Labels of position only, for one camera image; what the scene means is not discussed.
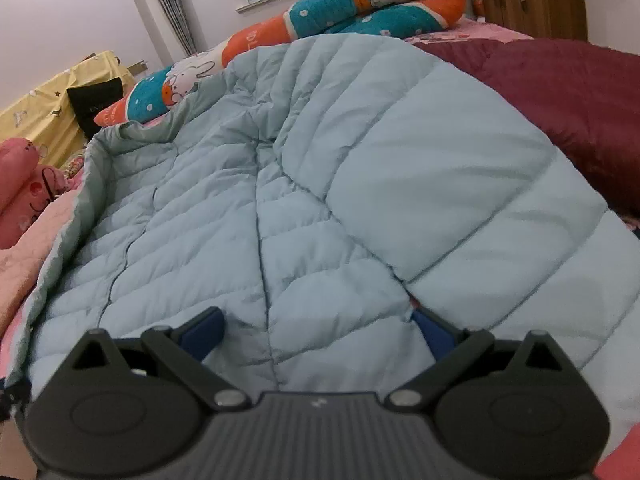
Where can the light blue puffer jacket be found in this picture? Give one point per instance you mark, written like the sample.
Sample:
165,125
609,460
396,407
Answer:
310,210

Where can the long rabbit print body pillow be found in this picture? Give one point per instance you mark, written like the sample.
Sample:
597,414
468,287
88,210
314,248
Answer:
320,15

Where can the pink printed bed sheet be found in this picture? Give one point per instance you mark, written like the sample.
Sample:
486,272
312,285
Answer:
480,30

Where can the grey patterned curtain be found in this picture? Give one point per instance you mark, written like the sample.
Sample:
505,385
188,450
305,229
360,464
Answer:
167,2

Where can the dark red pillow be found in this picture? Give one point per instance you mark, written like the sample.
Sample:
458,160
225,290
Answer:
565,110

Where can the pale pink quilted blanket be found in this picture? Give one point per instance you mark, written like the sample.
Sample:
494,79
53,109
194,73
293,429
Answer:
35,255

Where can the yellow printed cover cloth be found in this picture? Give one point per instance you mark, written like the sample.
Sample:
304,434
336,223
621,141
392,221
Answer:
45,110

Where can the pink plush pillow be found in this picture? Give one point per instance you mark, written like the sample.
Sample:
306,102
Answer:
22,185

